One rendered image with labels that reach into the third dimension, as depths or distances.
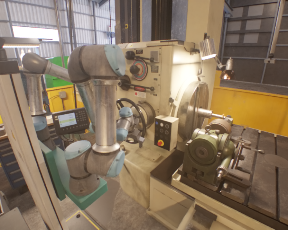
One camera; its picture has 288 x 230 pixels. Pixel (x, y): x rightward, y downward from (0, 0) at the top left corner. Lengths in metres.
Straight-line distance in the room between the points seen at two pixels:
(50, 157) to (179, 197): 1.23
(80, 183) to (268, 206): 1.04
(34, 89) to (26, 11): 13.53
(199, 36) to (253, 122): 2.32
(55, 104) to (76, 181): 2.94
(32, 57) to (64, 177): 0.70
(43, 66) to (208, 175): 1.24
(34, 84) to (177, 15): 1.51
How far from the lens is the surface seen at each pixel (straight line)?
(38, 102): 1.23
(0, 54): 0.80
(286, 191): 1.36
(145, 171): 1.76
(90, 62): 0.58
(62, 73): 1.08
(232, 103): 3.50
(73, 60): 0.62
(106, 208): 2.23
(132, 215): 2.14
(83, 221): 1.80
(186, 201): 1.63
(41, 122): 1.12
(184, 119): 1.24
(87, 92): 0.70
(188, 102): 1.23
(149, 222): 2.09
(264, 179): 1.37
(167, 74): 1.13
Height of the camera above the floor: 1.77
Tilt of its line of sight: 21 degrees down
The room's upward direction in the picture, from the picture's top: straight up
